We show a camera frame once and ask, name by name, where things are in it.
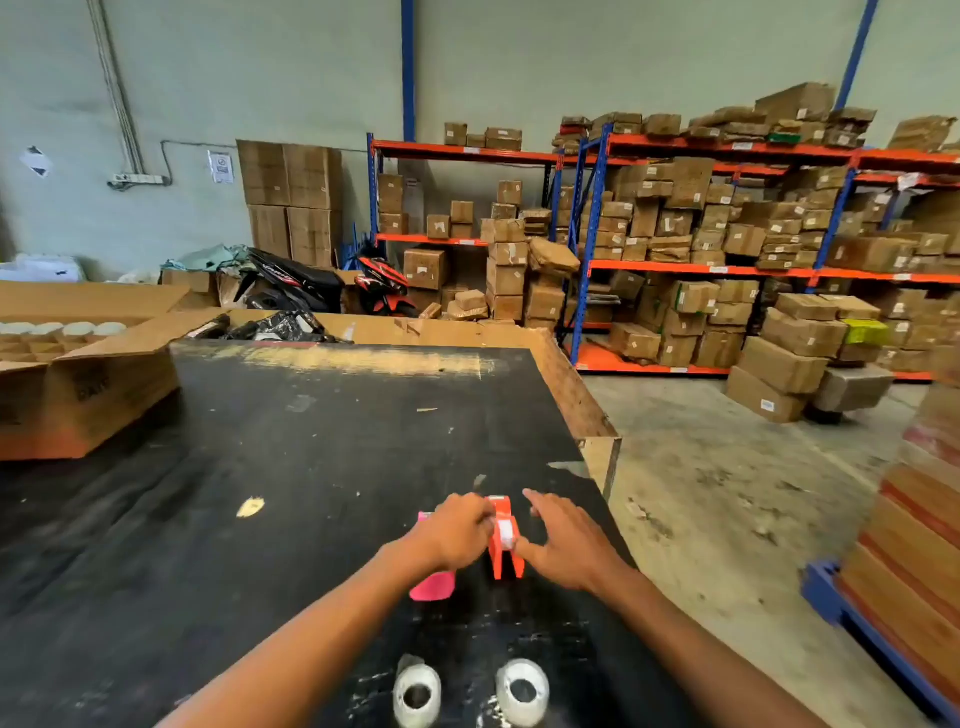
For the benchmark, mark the wide blue orange shelving rack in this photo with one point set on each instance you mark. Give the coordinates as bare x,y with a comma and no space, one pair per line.
720,268

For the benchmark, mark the black and red motorcycle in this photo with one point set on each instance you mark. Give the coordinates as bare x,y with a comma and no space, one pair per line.
315,285

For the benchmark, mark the teal cloth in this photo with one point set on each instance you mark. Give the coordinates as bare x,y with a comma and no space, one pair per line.
206,257

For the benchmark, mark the person's left fingers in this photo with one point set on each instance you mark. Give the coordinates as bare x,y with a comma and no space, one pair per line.
480,521

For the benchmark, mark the grey wall conduit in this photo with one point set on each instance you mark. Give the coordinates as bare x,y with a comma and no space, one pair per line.
116,90

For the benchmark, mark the orange tape dispenser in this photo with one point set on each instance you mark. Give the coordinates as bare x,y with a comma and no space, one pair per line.
504,556

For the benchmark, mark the black bottle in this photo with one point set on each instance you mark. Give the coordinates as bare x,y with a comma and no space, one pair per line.
210,327

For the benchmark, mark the white wall notice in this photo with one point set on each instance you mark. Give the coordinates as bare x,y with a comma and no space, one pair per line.
220,167

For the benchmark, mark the tall stack of brown boxes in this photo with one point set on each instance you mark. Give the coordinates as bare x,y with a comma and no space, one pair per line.
525,277

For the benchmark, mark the torn white wall paper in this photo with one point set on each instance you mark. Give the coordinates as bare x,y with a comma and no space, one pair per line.
35,160

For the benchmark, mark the black plastic bag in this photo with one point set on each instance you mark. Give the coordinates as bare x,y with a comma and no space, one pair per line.
281,327

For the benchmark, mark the person's right thumb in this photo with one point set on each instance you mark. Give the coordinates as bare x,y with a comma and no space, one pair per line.
529,551

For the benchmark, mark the stack of large cardboard cartons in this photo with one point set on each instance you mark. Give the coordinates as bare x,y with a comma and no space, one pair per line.
292,199

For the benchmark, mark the pallet load of striped cartons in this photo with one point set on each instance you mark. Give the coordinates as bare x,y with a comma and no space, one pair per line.
919,540

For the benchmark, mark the floor pile of brown boxes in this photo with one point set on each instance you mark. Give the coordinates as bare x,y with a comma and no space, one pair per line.
795,352

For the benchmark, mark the person's right hand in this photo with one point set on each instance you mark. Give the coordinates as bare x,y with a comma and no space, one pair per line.
574,546

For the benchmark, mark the person's left hand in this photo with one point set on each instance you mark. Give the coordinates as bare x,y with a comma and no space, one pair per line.
446,534

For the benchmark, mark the blue pallet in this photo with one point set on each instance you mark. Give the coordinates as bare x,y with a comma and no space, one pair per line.
862,630

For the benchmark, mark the person's right forearm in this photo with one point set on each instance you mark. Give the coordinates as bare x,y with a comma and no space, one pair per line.
705,660

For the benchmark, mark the boxes on wide rack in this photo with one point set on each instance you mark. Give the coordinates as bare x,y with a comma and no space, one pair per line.
712,217

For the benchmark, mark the yellow-green packet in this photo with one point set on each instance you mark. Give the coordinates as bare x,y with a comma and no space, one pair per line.
866,331

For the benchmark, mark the white round container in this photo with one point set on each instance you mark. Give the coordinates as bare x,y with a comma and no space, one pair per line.
15,328
79,328
110,328

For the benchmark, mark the boxes on narrow rack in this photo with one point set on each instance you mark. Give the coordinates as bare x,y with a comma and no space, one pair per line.
450,214

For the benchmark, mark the slanted blue steel column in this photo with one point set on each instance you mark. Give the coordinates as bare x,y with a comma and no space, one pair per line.
857,52

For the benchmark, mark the narrow blue orange shelving rack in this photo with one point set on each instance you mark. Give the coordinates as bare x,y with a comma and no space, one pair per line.
465,154

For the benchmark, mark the white plastic sack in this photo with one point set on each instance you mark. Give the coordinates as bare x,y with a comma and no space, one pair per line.
41,268

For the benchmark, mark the grey wrapped box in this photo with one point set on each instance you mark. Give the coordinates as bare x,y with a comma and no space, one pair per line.
853,388

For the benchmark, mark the pink plastic tool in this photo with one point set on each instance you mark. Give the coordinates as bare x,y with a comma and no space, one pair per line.
435,586

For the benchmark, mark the white wall socket strip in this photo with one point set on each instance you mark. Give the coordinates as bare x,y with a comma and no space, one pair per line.
139,180

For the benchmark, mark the person's left forearm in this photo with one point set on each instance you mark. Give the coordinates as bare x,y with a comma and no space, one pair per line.
300,645

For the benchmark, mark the white tape roll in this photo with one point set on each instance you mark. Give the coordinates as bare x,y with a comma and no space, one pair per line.
417,696
523,691

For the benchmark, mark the large open cardboard box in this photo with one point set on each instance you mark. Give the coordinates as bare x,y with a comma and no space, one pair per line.
82,390

